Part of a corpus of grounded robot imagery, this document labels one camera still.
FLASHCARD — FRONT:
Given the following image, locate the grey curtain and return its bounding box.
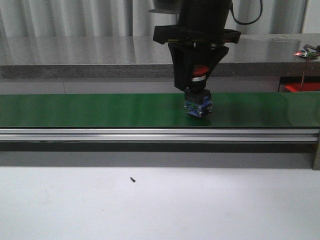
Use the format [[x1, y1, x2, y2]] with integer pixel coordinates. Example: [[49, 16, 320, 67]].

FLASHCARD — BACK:
[[0, 0, 307, 38]]

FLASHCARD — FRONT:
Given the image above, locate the small green circuit board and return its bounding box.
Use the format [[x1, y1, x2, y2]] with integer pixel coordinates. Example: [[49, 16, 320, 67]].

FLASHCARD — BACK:
[[294, 50, 320, 59]]

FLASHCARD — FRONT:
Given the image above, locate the green conveyor belt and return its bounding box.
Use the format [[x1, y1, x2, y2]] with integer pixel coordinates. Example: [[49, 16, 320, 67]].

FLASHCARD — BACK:
[[0, 92, 320, 128]]

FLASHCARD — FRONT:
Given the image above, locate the red plastic tray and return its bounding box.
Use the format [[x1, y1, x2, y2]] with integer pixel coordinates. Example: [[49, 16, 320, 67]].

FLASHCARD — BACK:
[[283, 83, 320, 93]]

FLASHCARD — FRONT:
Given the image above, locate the grey stone counter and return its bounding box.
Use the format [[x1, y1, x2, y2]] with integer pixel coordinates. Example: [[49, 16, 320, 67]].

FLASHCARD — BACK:
[[0, 33, 320, 79]]

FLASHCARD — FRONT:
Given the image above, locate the red black wire cable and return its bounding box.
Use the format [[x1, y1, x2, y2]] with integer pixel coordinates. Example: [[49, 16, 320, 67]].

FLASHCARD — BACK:
[[299, 44, 320, 93]]

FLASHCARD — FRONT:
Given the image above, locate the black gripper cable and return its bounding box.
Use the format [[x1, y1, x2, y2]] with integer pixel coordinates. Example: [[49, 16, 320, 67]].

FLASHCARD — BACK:
[[229, 0, 263, 25]]

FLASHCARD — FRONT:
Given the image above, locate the aluminium conveyor frame rail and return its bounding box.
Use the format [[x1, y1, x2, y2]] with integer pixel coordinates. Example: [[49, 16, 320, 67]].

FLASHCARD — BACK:
[[0, 127, 320, 170]]

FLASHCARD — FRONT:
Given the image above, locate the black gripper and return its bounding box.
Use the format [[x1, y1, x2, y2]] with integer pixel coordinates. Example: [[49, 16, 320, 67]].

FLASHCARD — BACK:
[[151, 0, 241, 91]]

